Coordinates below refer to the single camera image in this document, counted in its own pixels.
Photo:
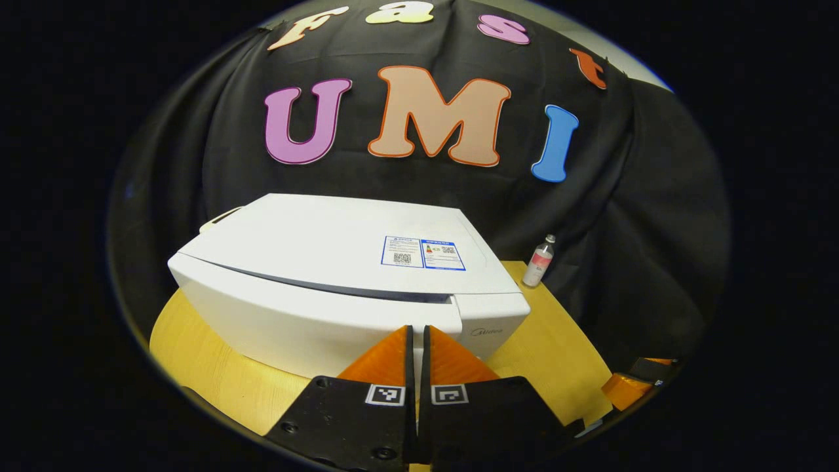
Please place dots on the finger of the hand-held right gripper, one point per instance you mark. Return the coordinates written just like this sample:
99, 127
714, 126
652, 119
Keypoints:
626, 390
650, 372

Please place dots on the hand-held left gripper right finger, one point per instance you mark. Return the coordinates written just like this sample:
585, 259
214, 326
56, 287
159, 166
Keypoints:
498, 419

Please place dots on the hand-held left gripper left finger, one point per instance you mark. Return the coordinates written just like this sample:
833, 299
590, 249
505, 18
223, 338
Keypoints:
354, 426

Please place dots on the white microwave oven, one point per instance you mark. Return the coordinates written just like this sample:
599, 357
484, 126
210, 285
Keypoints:
314, 249

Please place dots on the clear bottle with pink label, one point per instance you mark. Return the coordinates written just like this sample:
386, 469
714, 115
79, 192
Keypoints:
537, 265

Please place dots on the black backdrop cloth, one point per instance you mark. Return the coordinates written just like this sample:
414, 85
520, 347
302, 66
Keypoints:
655, 196

